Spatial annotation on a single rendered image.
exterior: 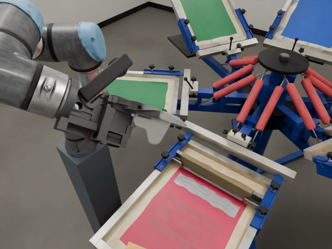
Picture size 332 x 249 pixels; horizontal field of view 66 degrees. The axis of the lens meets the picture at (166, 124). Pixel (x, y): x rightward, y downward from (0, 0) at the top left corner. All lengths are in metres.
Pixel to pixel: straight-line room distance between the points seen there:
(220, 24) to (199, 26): 0.21
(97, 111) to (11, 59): 0.14
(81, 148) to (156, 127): 0.84
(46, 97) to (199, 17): 2.13
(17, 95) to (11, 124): 3.23
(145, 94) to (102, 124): 1.58
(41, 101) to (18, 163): 2.73
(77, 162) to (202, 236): 0.67
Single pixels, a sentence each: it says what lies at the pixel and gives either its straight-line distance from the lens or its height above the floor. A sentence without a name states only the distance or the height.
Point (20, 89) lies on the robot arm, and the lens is 0.41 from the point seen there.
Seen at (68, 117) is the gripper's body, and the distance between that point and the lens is 0.43.
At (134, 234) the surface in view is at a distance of 1.30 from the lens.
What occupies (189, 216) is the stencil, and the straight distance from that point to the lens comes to 1.33.
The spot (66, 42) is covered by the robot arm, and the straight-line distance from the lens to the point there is 0.84.
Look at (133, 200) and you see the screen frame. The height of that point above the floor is 0.99.
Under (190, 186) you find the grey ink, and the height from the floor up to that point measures 0.96.
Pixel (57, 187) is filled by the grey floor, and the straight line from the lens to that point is 2.76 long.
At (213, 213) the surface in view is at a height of 0.95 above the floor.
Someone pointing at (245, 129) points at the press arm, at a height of 1.04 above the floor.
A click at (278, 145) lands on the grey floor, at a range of 3.14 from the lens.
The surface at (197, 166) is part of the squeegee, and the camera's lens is 1.38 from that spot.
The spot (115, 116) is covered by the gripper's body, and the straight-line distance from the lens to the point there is 0.44.
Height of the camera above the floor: 2.14
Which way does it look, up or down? 43 degrees down
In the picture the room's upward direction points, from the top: straight up
